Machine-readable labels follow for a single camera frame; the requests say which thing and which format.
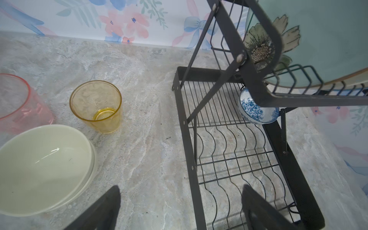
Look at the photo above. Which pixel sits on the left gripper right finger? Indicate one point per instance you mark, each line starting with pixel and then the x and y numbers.
pixel 260 215

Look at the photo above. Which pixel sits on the pink glass cup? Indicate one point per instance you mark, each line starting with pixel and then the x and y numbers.
pixel 22 108

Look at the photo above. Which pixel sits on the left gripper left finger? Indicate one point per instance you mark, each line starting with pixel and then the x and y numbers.
pixel 102 214

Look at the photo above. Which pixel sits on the cream plate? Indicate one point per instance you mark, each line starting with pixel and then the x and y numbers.
pixel 307 81

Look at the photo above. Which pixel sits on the yellow glass cup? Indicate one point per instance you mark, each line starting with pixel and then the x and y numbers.
pixel 98 104

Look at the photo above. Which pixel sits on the green plate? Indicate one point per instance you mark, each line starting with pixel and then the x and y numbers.
pixel 330 36

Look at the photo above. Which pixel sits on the black wire dish rack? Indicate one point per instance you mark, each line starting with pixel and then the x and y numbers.
pixel 311 164

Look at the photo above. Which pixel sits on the white blue floral bowl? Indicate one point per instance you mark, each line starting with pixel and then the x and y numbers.
pixel 253 113

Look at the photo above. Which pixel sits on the cream ribbed bowl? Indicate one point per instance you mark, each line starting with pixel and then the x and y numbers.
pixel 86 182

